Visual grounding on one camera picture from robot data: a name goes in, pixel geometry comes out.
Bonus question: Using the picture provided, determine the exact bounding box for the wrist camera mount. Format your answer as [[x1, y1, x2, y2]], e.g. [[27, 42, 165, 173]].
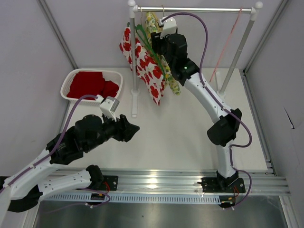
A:
[[159, 17, 177, 39], [95, 95, 120, 122]]

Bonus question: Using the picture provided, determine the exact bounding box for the white perforated plastic basket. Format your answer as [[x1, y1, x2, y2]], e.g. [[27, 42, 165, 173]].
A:
[[60, 68, 124, 103]]

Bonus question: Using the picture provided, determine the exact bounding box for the lemon print cloth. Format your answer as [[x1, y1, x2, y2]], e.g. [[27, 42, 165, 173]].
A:
[[145, 11, 181, 95]]

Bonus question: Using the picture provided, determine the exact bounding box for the pink hanger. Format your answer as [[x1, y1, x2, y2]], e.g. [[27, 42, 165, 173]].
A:
[[209, 7, 243, 82]]

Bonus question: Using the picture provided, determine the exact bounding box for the white clothes rack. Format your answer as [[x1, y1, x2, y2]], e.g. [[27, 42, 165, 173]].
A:
[[127, 0, 264, 118]]

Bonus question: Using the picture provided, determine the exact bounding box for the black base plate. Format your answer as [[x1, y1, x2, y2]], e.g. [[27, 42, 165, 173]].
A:
[[197, 177, 246, 193], [87, 175, 119, 191]]

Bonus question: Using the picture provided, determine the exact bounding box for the red folded cloth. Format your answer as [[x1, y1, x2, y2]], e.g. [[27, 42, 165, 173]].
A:
[[66, 71, 119, 99]]

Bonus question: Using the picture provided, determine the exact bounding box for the red poppy floral skirt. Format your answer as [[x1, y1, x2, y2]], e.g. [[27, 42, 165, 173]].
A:
[[119, 27, 165, 105]]

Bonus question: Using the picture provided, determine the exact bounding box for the white slotted cable duct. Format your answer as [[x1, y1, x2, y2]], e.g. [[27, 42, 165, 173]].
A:
[[46, 192, 221, 205]]

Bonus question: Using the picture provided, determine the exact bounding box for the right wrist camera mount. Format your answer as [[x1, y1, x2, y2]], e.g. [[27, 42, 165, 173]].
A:
[[159, 17, 177, 39]]

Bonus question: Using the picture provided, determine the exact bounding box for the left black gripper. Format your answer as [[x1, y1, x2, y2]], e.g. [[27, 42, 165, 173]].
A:
[[86, 110, 140, 152]]

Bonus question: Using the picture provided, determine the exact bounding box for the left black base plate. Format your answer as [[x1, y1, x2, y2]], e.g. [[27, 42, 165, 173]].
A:
[[87, 175, 119, 191]]

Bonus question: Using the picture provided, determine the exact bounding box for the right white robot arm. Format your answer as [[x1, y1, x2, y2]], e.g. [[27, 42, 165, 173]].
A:
[[151, 32, 242, 192]]

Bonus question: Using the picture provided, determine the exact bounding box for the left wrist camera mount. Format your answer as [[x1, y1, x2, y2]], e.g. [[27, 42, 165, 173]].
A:
[[95, 95, 120, 122]]

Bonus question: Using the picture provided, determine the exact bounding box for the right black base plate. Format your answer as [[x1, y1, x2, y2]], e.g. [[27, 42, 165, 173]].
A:
[[197, 177, 246, 193]]

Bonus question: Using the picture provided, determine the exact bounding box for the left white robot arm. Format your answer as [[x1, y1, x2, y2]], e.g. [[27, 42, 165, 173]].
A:
[[0, 114, 140, 215]]

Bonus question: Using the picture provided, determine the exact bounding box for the aluminium mounting rail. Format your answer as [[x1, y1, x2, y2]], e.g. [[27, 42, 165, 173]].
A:
[[101, 169, 291, 196]]

